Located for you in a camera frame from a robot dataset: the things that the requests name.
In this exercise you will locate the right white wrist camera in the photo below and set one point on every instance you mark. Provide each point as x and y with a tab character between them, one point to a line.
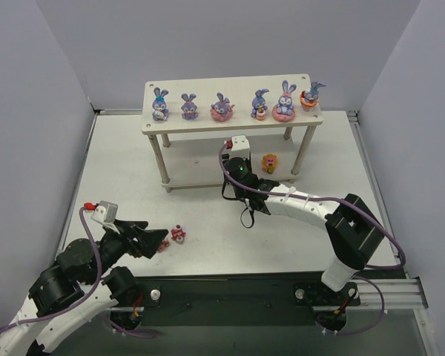
238	146

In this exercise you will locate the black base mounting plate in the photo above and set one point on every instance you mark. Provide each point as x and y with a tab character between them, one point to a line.
279	299

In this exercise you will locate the white wooden two-tier shelf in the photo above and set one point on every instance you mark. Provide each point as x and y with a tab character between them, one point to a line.
193	163

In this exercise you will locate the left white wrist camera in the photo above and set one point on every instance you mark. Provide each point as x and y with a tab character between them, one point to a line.
103	213

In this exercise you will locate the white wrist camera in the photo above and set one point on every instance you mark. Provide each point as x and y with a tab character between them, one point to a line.
103	213
238	146

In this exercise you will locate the purple bunny blue bow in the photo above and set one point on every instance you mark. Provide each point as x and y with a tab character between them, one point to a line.
160	111

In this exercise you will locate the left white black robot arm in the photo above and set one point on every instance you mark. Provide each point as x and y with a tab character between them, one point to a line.
83	281

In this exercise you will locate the purple bunny red base toy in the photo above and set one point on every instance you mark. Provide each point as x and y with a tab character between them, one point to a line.
310	98

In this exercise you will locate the small purple bunny with strawberry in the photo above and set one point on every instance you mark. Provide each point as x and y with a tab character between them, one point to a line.
259	107

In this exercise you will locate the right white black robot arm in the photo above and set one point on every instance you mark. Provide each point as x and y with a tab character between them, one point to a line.
353	230

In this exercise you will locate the pink bear cake toy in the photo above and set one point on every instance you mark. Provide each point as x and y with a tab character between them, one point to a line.
178	234

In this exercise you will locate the purple bunny sitting toy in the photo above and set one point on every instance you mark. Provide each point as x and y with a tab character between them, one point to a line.
189	108

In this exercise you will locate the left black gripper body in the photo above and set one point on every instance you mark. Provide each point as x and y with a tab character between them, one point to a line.
134	237

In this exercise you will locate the pink bear sunflower toy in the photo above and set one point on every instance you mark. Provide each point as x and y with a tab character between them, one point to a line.
269	163

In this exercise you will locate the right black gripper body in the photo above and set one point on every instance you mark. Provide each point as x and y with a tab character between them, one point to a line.
231	189

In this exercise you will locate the pink strawberry cake toy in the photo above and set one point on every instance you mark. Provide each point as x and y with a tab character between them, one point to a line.
163	246

